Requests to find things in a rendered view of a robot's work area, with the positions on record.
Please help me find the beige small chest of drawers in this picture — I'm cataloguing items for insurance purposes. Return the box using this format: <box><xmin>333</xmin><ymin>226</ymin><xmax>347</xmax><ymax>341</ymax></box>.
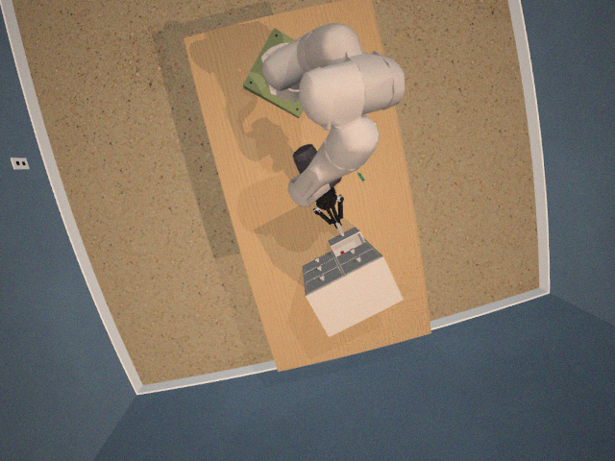
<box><xmin>303</xmin><ymin>237</ymin><xmax>403</xmax><ymax>337</ymax></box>

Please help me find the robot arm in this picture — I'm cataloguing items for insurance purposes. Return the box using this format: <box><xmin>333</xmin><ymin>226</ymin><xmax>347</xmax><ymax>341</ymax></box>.
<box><xmin>261</xmin><ymin>23</ymin><xmax>406</xmax><ymax>207</ymax></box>

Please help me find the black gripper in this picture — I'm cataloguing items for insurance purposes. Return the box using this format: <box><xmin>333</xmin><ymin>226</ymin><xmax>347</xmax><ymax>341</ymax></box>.
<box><xmin>313</xmin><ymin>189</ymin><xmax>344</xmax><ymax>234</ymax></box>

